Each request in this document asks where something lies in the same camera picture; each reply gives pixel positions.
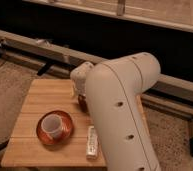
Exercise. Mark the white ceramic cup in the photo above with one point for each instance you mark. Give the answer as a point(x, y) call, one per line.
point(52, 126)

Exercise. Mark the copper brown saucer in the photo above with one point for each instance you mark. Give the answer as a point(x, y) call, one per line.
point(67, 128)

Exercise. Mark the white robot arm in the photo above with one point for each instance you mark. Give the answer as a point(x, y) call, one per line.
point(110, 89)

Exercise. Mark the white remote control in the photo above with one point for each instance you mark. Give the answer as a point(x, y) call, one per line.
point(92, 143)

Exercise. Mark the wooden table board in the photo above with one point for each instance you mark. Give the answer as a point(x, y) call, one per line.
point(25, 150)

